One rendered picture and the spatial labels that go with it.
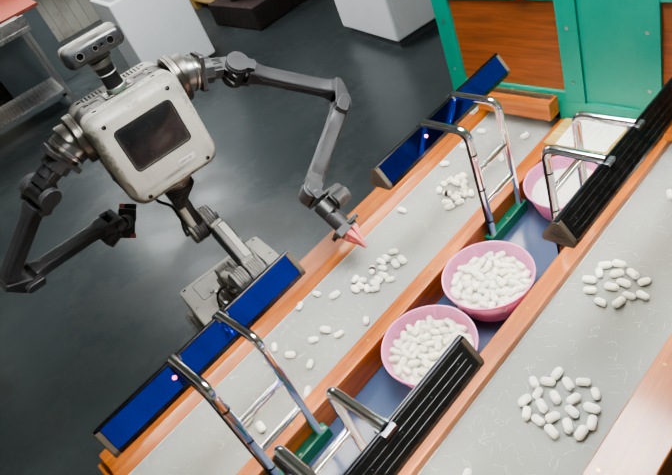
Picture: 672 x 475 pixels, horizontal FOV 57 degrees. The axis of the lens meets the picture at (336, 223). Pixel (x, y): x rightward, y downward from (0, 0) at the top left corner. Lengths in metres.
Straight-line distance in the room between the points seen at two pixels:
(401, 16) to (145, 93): 3.18
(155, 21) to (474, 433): 5.07
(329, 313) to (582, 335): 0.73
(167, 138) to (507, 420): 1.29
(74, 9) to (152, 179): 7.72
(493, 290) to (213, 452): 0.90
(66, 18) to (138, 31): 3.76
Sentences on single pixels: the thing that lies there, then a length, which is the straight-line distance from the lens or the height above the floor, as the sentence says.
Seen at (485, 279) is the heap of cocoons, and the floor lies 0.72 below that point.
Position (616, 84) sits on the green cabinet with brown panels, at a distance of 2.21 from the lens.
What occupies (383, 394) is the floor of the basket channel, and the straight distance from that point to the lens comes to 1.78.
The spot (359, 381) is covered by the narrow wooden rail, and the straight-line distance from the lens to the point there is 1.79.
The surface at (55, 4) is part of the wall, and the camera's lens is 9.65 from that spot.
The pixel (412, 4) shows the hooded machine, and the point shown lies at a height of 0.28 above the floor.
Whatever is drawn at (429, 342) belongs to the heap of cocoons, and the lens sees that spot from 1.75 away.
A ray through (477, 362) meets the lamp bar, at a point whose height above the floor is 1.06.
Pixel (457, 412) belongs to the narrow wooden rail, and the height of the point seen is 0.76.
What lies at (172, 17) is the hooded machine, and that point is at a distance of 6.11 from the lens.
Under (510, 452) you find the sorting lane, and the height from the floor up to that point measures 0.74.
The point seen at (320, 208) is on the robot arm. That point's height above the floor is 0.95.
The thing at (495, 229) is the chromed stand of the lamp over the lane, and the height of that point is 0.73.
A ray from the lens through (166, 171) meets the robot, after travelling 2.08.
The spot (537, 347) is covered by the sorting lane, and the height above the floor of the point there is 0.74.
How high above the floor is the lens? 2.10
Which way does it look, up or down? 37 degrees down
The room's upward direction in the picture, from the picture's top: 25 degrees counter-clockwise
